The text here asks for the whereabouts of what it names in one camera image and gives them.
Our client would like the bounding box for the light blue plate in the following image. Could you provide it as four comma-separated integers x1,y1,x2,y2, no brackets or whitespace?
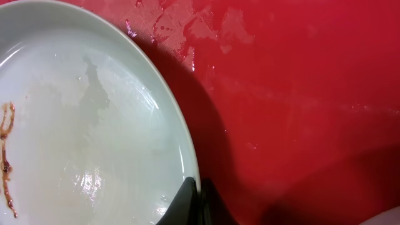
1,1,199,224
360,206,400,225

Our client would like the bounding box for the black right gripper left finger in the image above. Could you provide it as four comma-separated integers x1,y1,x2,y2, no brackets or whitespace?
157,177,198,225

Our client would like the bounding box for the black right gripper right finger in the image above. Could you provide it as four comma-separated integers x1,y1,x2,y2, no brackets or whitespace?
199,178,238,225

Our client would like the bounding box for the red plastic tray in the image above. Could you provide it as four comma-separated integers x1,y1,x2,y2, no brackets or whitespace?
76,0,399,224

